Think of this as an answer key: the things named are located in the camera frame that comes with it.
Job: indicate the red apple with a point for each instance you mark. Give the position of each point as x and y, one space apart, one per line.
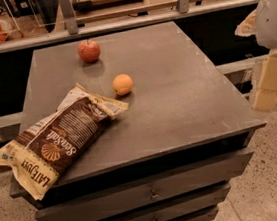
89 51

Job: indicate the orange fruit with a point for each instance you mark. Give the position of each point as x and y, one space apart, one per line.
122 84

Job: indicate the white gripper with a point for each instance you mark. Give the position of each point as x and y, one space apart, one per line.
273 20

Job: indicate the grey drawer cabinet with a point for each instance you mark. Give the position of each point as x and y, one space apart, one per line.
171 155

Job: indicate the black wooden handled tool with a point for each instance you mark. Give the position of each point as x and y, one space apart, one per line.
88 5

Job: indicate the brown chips bag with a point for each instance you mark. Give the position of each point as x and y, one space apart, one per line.
40 154

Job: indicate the grey metal railing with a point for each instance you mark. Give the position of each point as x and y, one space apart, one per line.
72 25

